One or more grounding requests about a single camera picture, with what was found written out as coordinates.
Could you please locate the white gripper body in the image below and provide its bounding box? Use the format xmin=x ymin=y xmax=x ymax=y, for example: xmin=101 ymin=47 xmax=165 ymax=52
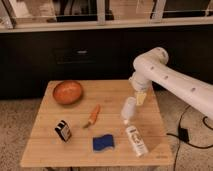
xmin=129 ymin=72 xmax=152 ymax=92

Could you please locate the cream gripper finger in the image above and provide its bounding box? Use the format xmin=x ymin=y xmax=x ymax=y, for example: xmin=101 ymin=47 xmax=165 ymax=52
xmin=135 ymin=91 xmax=147 ymax=106

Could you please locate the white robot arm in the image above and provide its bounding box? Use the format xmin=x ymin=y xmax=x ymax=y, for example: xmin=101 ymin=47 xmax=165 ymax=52
xmin=130 ymin=47 xmax=213 ymax=120

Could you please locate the black box eraser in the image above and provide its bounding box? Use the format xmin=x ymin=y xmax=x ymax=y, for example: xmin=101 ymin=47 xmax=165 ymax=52
xmin=55 ymin=120 xmax=72 ymax=142

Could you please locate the orange carrot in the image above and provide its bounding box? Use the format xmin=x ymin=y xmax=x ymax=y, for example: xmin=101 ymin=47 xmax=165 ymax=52
xmin=83 ymin=104 xmax=101 ymax=128

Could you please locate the blue sponge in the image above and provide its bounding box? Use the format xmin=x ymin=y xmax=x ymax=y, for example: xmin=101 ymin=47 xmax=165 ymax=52
xmin=93 ymin=134 xmax=115 ymax=151

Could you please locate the wooden table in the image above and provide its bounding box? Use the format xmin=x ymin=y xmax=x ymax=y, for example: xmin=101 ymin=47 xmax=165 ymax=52
xmin=21 ymin=80 xmax=173 ymax=167

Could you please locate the orange wooden bowl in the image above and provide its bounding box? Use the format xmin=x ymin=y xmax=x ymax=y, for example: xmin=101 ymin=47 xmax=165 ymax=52
xmin=53 ymin=80 xmax=83 ymax=105

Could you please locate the dark cabinet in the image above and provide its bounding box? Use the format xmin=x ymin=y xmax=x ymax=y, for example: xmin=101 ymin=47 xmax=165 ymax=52
xmin=0 ymin=25 xmax=213 ymax=99

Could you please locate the black power cable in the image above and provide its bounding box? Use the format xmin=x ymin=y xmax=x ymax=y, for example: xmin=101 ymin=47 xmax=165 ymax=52
xmin=165 ymin=104 xmax=213 ymax=171

